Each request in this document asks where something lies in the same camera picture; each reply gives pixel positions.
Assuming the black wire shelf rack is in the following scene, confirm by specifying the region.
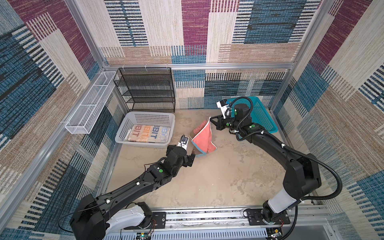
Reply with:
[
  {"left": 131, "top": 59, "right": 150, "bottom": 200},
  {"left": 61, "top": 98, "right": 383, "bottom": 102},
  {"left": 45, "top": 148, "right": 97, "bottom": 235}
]
[{"left": 114, "top": 68, "right": 176, "bottom": 112}]

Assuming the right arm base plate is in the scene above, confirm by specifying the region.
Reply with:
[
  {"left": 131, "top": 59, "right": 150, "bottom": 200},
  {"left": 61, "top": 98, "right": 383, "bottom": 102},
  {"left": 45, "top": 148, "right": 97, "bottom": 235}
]
[{"left": 243, "top": 208, "right": 291, "bottom": 226}]

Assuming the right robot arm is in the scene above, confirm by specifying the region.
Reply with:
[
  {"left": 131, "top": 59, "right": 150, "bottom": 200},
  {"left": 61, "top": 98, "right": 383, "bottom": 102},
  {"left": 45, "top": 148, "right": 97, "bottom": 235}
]
[{"left": 211, "top": 100, "right": 322, "bottom": 224}]

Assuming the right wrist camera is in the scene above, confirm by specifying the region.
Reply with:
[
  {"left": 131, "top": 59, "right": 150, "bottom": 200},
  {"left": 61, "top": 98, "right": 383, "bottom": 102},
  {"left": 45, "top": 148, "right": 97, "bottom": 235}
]
[{"left": 217, "top": 99, "right": 231, "bottom": 119}]

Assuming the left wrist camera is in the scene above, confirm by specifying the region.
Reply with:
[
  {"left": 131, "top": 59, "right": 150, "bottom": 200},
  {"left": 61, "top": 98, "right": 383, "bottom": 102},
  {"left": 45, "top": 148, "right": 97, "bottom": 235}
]
[{"left": 177, "top": 135, "right": 189, "bottom": 150}]

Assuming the white wire wall basket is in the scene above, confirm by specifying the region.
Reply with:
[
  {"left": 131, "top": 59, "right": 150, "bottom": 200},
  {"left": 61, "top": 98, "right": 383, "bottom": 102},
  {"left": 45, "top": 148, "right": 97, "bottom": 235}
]
[{"left": 65, "top": 72, "right": 116, "bottom": 135}]

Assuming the white plastic basket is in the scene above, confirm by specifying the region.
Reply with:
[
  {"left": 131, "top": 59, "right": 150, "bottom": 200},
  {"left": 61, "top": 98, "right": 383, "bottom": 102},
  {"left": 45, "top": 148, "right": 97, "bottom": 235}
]
[{"left": 115, "top": 112, "right": 176, "bottom": 148}]

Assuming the teal plastic basket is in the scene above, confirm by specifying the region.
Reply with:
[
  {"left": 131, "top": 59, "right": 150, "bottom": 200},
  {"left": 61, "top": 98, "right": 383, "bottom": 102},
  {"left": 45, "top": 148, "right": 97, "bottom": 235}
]
[{"left": 228, "top": 97, "right": 278, "bottom": 134}]

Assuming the pink red towel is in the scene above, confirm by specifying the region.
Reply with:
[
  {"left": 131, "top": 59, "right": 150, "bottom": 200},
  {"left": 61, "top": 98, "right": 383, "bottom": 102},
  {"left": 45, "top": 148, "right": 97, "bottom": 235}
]
[{"left": 190, "top": 117, "right": 217, "bottom": 157}]

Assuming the pastel blue letter towel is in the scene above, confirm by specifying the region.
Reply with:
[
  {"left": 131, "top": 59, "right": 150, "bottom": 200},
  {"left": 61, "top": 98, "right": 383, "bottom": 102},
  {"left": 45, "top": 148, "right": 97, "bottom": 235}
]
[{"left": 124, "top": 125, "right": 171, "bottom": 144}]

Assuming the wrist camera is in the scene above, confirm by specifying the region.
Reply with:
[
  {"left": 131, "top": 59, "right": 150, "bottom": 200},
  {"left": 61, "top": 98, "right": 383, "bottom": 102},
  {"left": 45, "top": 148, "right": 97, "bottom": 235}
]
[
  {"left": 177, "top": 135, "right": 189, "bottom": 150},
  {"left": 217, "top": 99, "right": 231, "bottom": 119}
]

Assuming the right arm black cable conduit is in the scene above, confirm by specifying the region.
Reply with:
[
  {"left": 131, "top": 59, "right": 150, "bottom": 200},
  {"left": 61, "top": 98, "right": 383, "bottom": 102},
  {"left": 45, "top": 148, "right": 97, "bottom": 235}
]
[{"left": 226, "top": 96, "right": 343, "bottom": 240}]

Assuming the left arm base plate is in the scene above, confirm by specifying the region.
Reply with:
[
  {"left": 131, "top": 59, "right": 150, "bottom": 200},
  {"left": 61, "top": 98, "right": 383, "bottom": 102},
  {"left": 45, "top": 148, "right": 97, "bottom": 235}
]
[{"left": 131, "top": 211, "right": 167, "bottom": 231}]

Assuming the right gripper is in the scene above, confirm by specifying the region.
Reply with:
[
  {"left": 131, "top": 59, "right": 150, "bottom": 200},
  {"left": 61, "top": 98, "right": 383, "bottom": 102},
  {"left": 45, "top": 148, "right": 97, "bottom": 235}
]
[{"left": 208, "top": 114, "right": 241, "bottom": 131}]

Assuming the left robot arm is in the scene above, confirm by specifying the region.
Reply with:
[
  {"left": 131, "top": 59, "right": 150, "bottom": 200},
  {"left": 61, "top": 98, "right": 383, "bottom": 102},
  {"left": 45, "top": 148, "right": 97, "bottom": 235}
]
[{"left": 69, "top": 145, "right": 196, "bottom": 240}]

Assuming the aluminium front rail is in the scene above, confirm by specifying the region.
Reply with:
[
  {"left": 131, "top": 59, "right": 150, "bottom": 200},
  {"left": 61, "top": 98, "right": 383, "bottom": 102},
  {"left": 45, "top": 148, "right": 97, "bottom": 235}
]
[{"left": 152, "top": 204, "right": 333, "bottom": 231}]

